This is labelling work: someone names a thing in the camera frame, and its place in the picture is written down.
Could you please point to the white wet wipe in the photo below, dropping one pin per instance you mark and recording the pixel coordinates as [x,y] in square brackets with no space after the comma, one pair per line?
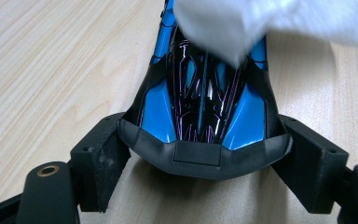
[245,25]

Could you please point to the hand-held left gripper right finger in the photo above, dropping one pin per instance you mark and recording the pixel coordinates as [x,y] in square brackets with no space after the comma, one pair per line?
[317,168]

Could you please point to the blue toy car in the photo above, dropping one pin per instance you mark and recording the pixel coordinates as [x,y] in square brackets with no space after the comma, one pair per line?
[205,109]

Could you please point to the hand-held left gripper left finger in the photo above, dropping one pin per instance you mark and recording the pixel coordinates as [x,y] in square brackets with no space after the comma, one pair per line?
[101,161]

